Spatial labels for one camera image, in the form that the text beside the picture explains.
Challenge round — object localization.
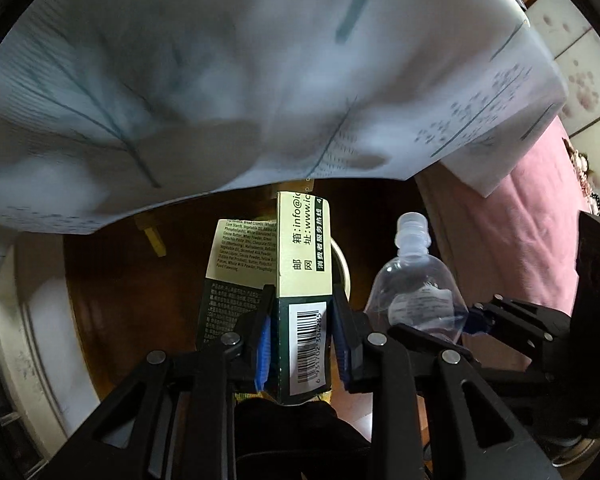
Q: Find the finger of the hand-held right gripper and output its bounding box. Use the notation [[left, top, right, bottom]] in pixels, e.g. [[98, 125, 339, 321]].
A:
[[466, 296, 563, 351]]

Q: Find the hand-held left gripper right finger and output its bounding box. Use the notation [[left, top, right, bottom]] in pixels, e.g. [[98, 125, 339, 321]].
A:
[[331, 285, 556, 480]]

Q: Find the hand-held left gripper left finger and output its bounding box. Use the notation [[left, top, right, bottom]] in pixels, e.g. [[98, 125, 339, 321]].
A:
[[45, 284, 277, 480]]

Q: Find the green cream carton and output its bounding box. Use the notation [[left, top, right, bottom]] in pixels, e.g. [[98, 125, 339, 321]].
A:
[[196, 191, 335, 407]]

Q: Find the clear plastic bottle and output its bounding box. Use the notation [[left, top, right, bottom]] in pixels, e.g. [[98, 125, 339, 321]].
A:
[[365, 212, 470, 347]]

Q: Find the pink blanket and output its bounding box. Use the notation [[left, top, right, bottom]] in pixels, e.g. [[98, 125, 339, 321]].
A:
[[414, 117, 593, 313]]

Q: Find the wooden table leg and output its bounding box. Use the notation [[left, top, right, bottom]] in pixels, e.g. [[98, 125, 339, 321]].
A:
[[134, 212, 167, 257]]

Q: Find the floral sliding door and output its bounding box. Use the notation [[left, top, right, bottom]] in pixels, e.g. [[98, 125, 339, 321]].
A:
[[522, 0, 600, 221]]

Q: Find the tree print tablecloth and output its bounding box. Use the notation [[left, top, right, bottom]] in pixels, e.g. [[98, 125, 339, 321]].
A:
[[0, 0, 571, 236]]

